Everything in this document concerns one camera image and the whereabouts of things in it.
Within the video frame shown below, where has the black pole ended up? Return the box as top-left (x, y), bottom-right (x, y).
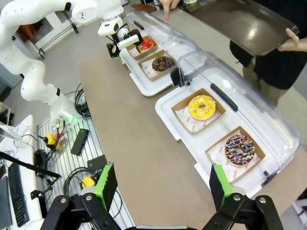
top-left (0, 151), bottom-right (62, 179)

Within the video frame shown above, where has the aluminium slotted base plate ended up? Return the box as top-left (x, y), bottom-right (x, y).
top-left (35, 115), bottom-right (135, 230)

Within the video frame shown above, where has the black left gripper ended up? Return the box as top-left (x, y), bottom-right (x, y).
top-left (106, 28), bottom-right (145, 64)

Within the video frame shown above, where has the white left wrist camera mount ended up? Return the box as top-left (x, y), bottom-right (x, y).
top-left (97, 18), bottom-right (124, 37)

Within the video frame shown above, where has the clear plastic dome lid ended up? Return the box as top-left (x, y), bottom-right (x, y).
top-left (177, 50), bottom-right (300, 175)
top-left (124, 11), bottom-right (200, 84)

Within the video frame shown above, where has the yellow emergency stop button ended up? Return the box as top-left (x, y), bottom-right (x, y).
top-left (81, 177), bottom-right (96, 189)
top-left (45, 133), bottom-right (62, 150)

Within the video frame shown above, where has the red glazed donut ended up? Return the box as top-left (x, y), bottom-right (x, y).
top-left (135, 38), bottom-right (154, 52)

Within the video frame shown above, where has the dark brown serving tray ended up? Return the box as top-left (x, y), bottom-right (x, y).
top-left (183, 0), bottom-right (300, 57)

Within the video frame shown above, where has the dark computer monitor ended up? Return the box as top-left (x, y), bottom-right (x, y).
top-left (0, 176), bottom-right (12, 230)

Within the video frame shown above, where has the brown cardboard donut box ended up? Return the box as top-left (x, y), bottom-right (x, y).
top-left (126, 35), bottom-right (158, 61)
top-left (171, 88), bottom-right (226, 135)
top-left (138, 49), bottom-right (178, 82)
top-left (205, 126), bottom-right (266, 185)

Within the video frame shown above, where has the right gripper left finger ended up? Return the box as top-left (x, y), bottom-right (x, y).
top-left (45, 161), bottom-right (135, 230)

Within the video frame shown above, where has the black coiled cable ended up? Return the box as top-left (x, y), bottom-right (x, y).
top-left (63, 167), bottom-right (96, 201)
top-left (74, 82), bottom-right (91, 118)

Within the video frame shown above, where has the white printed paper liner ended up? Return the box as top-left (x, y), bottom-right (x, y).
top-left (207, 130), bottom-right (261, 183)
top-left (129, 46), bottom-right (144, 58)
top-left (174, 106), bottom-right (221, 134)
top-left (141, 62), bottom-right (156, 79)

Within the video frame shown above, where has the person's right hand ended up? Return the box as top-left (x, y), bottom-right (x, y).
top-left (159, 0), bottom-right (180, 23)

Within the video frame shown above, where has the white desk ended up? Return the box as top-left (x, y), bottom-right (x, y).
top-left (0, 115), bottom-right (48, 230)

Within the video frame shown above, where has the yellow sprinkled donut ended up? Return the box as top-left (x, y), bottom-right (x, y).
top-left (188, 95), bottom-right (217, 120)

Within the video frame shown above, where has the black computer keyboard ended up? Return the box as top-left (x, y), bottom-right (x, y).
top-left (7, 162), bottom-right (30, 228)

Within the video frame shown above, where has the black rectangular box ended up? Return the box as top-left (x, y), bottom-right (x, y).
top-left (71, 128), bottom-right (89, 155)

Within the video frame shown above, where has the black metal rack frame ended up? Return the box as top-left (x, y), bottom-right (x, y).
top-left (26, 2), bottom-right (80, 59)

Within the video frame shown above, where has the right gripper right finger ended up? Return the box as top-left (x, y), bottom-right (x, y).
top-left (191, 163), bottom-right (285, 230)

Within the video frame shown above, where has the person in black top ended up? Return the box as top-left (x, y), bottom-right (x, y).
top-left (229, 35), bottom-right (307, 125)

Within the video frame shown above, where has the person's left hand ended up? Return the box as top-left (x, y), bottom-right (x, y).
top-left (277, 28), bottom-right (307, 52)

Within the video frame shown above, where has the chocolate glazed donut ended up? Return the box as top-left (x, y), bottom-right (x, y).
top-left (151, 56), bottom-right (176, 72)

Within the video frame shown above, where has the chocolate donut with coloured sprinkles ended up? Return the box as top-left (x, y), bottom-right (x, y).
top-left (224, 135), bottom-right (257, 166)

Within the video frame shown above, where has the white display tray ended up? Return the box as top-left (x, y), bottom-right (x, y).
top-left (118, 34), bottom-right (200, 97)
top-left (154, 81), bottom-right (272, 199)

